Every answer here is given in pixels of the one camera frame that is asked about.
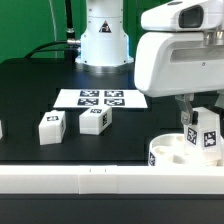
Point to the white marker sheet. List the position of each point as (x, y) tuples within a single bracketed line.
[(84, 98)]

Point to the white object at left edge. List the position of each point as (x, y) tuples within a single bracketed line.
[(1, 133)]

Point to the white front fence bar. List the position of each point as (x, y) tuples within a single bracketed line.
[(36, 179)]

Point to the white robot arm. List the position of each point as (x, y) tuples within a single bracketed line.
[(104, 44)]

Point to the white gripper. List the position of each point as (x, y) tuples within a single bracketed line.
[(178, 64)]

